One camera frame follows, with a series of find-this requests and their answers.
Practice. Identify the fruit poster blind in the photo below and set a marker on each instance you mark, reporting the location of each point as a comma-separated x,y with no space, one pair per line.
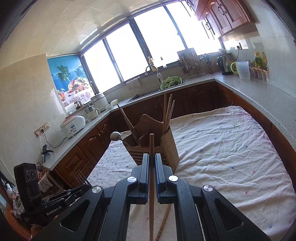
70,79

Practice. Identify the person's left hand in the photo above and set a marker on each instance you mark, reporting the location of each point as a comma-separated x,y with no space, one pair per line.
35,229

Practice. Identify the metal fork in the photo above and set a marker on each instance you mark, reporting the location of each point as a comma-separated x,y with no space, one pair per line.
79,177

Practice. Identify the yellow oil bottle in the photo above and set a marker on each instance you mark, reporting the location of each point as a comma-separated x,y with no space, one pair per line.
257,60

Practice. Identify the green vegetable basin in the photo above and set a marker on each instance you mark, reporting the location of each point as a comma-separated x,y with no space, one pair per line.
171,82

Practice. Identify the dish soap bottle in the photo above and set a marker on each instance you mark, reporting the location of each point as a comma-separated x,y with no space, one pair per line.
150,61

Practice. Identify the upper wooden cabinets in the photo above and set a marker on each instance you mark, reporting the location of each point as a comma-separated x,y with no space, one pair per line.
223,16

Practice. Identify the white rice cooker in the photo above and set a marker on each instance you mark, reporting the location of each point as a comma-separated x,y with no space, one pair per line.
71,126

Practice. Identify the white plastic jug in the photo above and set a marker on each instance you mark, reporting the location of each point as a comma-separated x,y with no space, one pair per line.
241,68

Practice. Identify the white multi cooker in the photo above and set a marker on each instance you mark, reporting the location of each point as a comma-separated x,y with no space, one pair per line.
99,101

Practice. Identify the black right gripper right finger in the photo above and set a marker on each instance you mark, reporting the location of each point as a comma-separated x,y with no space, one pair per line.
162,172

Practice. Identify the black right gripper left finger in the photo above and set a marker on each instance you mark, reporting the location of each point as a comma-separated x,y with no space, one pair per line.
140,190

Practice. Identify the metal table knife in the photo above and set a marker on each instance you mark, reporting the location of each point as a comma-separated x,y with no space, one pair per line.
129,124

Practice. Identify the metal spoon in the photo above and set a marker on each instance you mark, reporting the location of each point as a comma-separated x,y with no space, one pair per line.
116,136

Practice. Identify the black electric kettle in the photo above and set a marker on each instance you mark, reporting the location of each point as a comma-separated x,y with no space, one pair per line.
224,65

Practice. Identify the kitchen faucet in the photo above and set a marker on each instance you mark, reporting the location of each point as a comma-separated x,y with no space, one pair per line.
153,69

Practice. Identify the white dotted tablecloth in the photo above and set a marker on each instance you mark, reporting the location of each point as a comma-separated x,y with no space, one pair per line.
225,148

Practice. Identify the dish drying rack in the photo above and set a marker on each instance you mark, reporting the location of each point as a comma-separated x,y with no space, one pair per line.
190,62

